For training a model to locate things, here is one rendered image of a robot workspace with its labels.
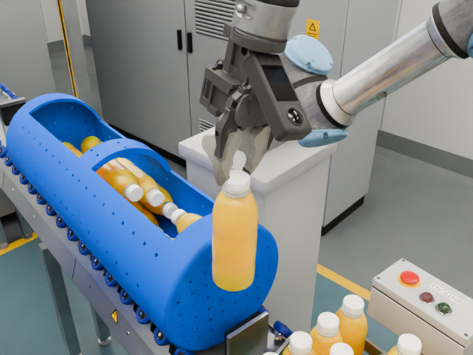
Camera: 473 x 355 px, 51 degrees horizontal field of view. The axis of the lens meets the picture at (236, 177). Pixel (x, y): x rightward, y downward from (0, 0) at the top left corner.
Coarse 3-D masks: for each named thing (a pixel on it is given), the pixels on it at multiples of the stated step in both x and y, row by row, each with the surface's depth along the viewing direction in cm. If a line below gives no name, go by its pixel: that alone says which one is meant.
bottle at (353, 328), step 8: (336, 312) 96; (344, 312) 93; (344, 320) 93; (352, 320) 93; (360, 320) 93; (344, 328) 93; (352, 328) 92; (360, 328) 93; (344, 336) 93; (352, 336) 93; (360, 336) 93; (352, 344) 94; (360, 344) 95; (360, 352) 96
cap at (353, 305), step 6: (354, 294) 94; (348, 300) 93; (354, 300) 93; (360, 300) 93; (348, 306) 92; (354, 306) 92; (360, 306) 92; (348, 312) 92; (354, 312) 92; (360, 312) 92
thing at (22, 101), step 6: (0, 102) 180; (6, 102) 180; (12, 102) 181; (18, 102) 181; (24, 102) 182; (0, 108) 179; (6, 108) 179; (12, 108) 180; (18, 108) 181; (0, 114) 180; (6, 114) 179; (12, 114) 181; (6, 120) 180; (6, 126) 183; (6, 132) 184
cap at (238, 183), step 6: (234, 174) 70; (240, 174) 70; (246, 174) 70; (228, 180) 69; (234, 180) 69; (240, 180) 69; (246, 180) 69; (228, 186) 69; (234, 186) 68; (240, 186) 68; (246, 186) 69; (228, 192) 69; (234, 192) 69; (240, 192) 69
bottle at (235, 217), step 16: (224, 192) 70; (224, 208) 70; (240, 208) 69; (256, 208) 72; (224, 224) 70; (240, 224) 70; (256, 224) 72; (224, 240) 72; (240, 240) 72; (256, 240) 75; (224, 256) 74; (240, 256) 73; (224, 272) 75; (240, 272) 75; (224, 288) 77; (240, 288) 77
